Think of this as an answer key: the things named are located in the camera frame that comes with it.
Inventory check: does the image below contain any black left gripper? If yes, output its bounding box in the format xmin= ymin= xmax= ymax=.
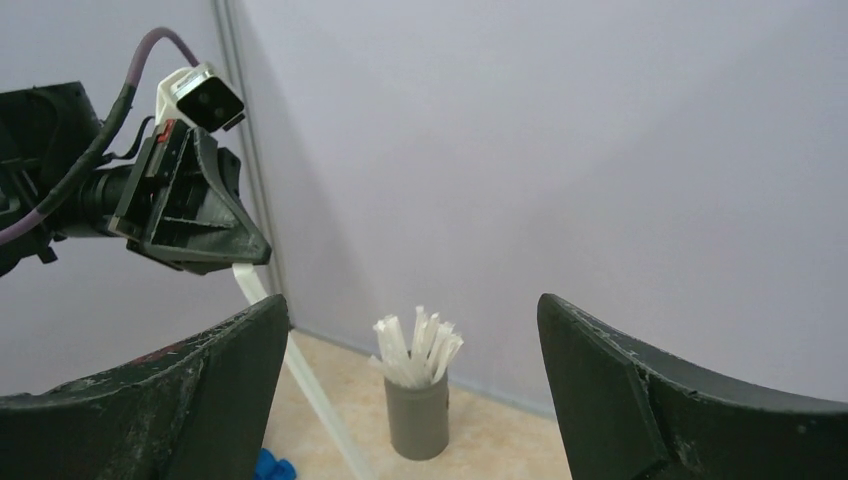
xmin=109 ymin=119 xmax=272 ymax=275

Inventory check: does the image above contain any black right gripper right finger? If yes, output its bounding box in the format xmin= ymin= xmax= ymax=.
xmin=537 ymin=293 xmax=847 ymax=479

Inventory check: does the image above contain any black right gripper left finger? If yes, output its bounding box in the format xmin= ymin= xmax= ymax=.
xmin=1 ymin=294 xmax=289 ymax=479

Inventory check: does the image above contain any single white straw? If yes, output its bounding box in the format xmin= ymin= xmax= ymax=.
xmin=232 ymin=264 xmax=378 ymax=480

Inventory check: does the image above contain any blue toy car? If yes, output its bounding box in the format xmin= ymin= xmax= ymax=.
xmin=253 ymin=448 xmax=298 ymax=480

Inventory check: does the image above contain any white wrapped straws bundle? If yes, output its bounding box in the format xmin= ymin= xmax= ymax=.
xmin=368 ymin=306 xmax=464 ymax=389

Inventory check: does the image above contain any grey straw holder cup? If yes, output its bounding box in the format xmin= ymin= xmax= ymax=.
xmin=384 ymin=374 xmax=450 ymax=461

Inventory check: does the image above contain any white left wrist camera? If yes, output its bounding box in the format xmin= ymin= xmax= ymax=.
xmin=154 ymin=62 xmax=246 ymax=133

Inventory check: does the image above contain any aluminium frame rail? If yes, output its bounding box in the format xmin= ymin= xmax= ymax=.
xmin=211 ymin=0 xmax=297 ymax=330

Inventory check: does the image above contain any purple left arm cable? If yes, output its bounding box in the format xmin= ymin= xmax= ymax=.
xmin=0 ymin=26 xmax=200 ymax=248

